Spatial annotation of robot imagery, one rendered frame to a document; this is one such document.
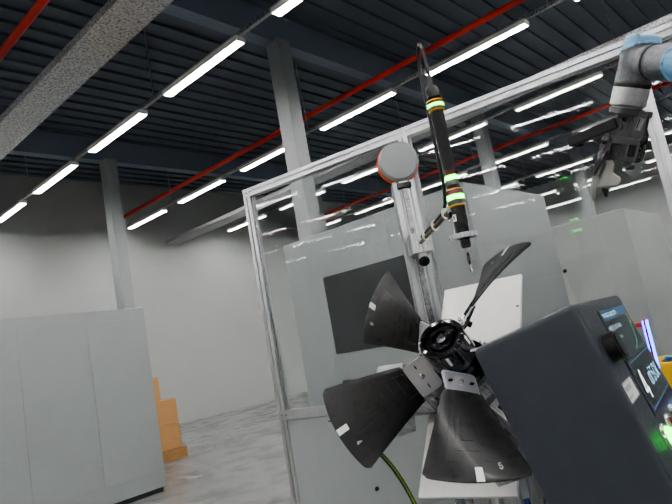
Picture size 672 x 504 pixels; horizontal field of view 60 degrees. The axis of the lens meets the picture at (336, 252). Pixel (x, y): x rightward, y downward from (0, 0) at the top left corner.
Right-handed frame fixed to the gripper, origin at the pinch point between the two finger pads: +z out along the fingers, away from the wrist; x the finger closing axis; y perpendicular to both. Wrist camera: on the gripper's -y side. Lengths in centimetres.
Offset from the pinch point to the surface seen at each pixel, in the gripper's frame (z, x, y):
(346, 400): 58, -37, -39
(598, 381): 3, -93, 29
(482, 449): 52, -39, -1
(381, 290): 38, -10, -51
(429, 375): 49, -25, -23
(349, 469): 135, 28, -81
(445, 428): 51, -40, -9
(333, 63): -42, 581, -586
